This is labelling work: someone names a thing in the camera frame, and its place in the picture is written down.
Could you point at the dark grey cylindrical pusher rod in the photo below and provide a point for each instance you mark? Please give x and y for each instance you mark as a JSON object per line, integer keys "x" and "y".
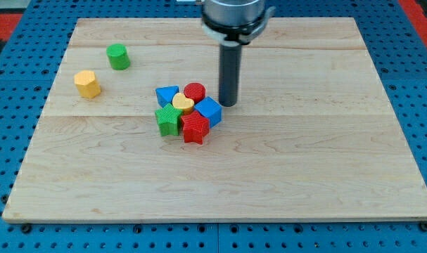
{"x": 229, "y": 72}

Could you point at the red cylinder block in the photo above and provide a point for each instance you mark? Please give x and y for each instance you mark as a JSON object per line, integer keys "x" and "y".
{"x": 195, "y": 91}

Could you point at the blue cube block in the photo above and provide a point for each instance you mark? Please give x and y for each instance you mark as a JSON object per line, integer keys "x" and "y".
{"x": 210, "y": 109}

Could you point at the yellow heart block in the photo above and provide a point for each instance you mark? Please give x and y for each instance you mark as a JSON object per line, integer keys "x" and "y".
{"x": 181, "y": 102}

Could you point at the blue triangle block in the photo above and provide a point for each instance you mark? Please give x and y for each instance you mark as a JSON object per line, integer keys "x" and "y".
{"x": 166, "y": 94}

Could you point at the red star block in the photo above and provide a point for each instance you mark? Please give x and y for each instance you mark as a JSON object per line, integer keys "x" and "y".
{"x": 195, "y": 127}

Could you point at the green star block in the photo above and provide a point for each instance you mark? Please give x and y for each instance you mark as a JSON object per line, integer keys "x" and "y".
{"x": 168, "y": 120}

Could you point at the green cylinder block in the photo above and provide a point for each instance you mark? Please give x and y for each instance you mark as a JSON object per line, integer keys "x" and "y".
{"x": 118, "y": 56}

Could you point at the light wooden board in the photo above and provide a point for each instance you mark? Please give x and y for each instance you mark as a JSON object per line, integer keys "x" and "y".
{"x": 312, "y": 138}

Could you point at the yellow hexagon block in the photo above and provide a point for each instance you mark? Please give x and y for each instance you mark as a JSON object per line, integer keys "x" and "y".
{"x": 87, "y": 84}

